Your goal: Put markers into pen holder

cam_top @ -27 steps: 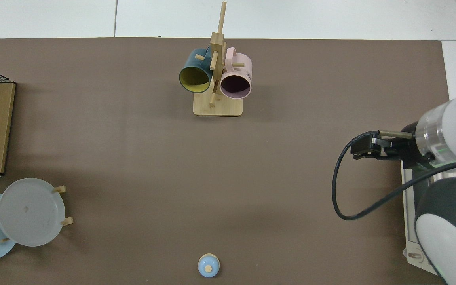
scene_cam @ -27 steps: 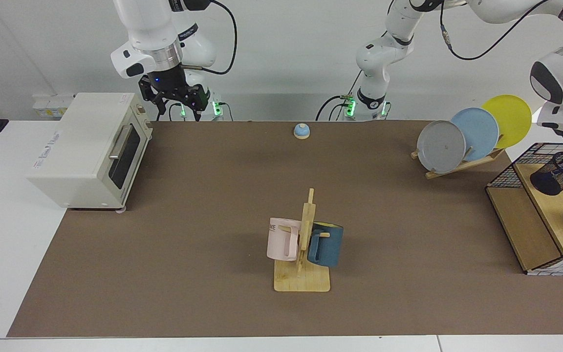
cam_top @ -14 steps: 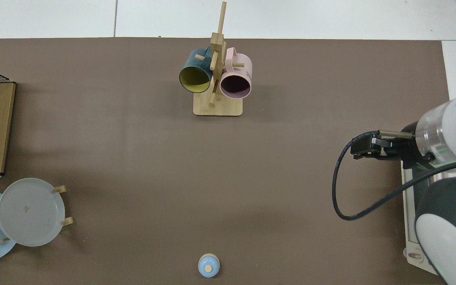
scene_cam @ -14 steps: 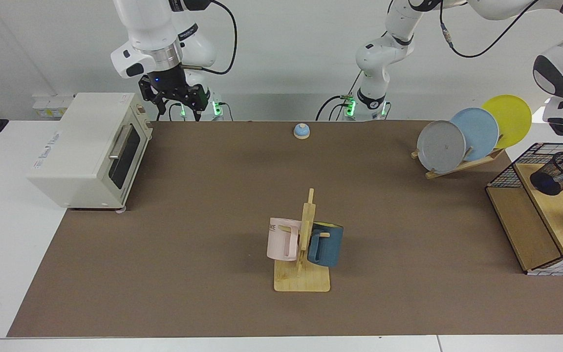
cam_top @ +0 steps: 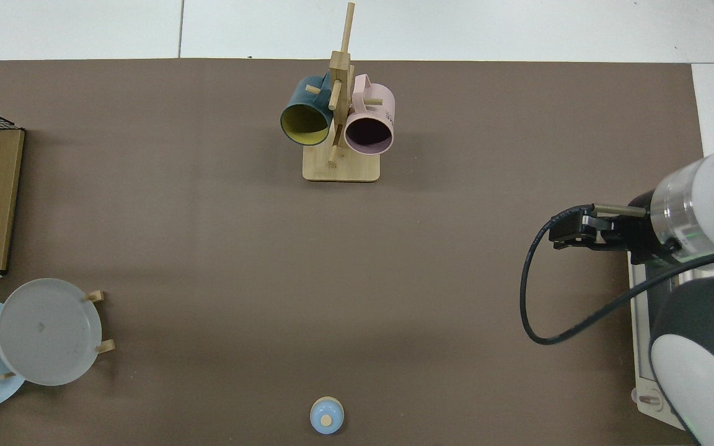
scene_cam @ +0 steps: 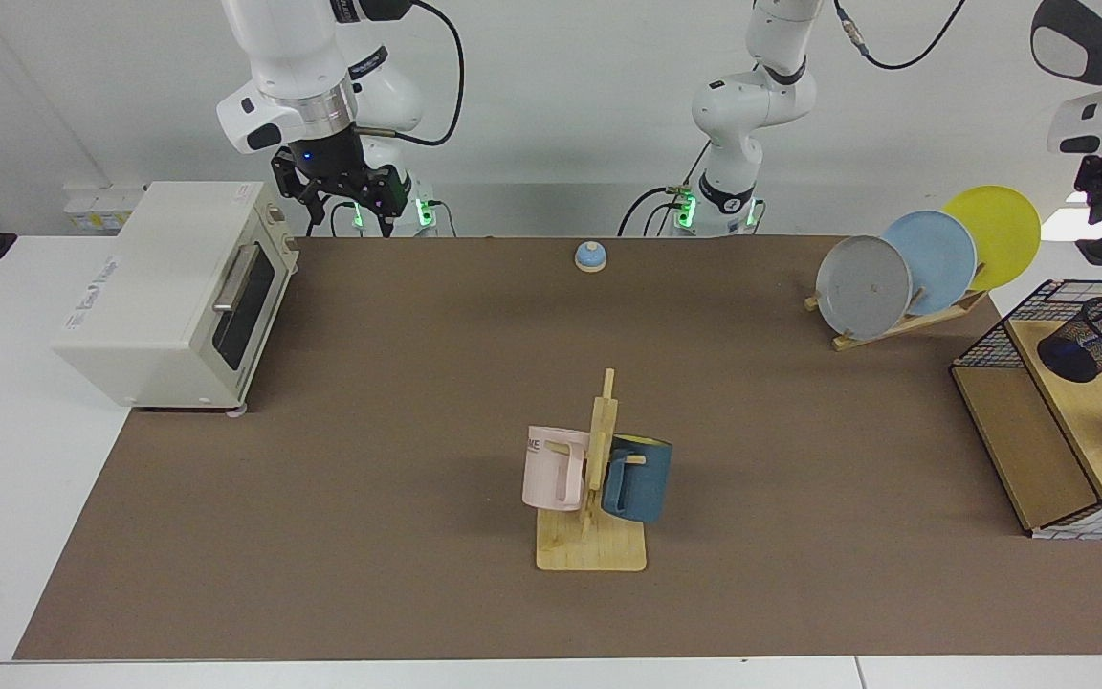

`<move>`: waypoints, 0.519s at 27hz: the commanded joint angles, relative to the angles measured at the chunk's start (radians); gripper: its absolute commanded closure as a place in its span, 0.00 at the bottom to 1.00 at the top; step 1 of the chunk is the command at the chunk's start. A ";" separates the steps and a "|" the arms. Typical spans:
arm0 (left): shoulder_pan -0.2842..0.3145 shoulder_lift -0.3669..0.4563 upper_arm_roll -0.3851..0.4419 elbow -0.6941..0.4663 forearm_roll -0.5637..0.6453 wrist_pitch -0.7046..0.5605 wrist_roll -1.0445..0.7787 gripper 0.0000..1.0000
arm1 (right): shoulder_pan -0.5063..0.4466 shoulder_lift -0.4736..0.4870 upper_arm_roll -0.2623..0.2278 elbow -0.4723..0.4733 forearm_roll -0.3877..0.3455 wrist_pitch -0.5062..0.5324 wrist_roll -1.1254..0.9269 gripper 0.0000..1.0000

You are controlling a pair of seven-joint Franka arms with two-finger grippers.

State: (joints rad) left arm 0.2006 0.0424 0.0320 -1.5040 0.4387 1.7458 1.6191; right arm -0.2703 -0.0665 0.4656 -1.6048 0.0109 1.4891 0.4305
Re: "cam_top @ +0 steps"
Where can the pink cup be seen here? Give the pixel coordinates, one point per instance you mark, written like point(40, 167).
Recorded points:
point(382, 108)

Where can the wooden cup stand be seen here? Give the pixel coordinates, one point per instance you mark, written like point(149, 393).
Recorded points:
point(348, 170)

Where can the small blue round bell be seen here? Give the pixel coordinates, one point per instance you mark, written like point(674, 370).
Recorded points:
point(326, 415)

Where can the brown table cloth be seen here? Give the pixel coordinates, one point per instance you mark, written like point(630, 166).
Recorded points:
point(270, 260)

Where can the dark blue cup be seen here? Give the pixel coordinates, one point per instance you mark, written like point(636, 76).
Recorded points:
point(298, 99)

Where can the pale toaster oven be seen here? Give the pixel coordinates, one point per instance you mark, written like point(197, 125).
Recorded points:
point(642, 347)

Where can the grey plate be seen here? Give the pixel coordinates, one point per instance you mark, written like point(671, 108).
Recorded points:
point(47, 331)

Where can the wooden plate rack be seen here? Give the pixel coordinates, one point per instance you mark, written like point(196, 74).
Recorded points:
point(106, 347)

